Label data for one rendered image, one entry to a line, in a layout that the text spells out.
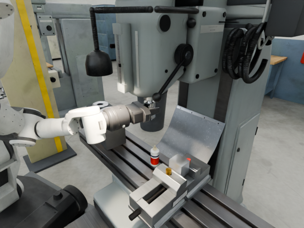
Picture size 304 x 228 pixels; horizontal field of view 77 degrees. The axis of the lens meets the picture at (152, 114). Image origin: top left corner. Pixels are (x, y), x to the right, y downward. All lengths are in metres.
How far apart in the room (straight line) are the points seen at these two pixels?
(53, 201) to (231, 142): 1.06
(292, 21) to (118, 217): 0.90
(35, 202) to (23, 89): 1.26
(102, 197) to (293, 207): 1.84
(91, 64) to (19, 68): 1.80
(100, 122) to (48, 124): 0.19
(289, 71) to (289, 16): 4.17
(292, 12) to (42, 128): 0.84
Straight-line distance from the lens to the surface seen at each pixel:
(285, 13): 0.69
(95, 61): 0.53
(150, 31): 0.59
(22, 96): 2.36
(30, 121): 0.80
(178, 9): 0.52
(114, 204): 0.95
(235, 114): 1.02
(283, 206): 2.32
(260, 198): 2.28
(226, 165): 1.19
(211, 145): 1.04
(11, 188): 1.32
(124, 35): 0.61
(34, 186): 1.55
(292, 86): 4.88
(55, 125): 0.74
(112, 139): 1.03
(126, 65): 0.62
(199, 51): 0.72
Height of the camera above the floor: 1.56
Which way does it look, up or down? 27 degrees down
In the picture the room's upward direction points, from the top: straight up
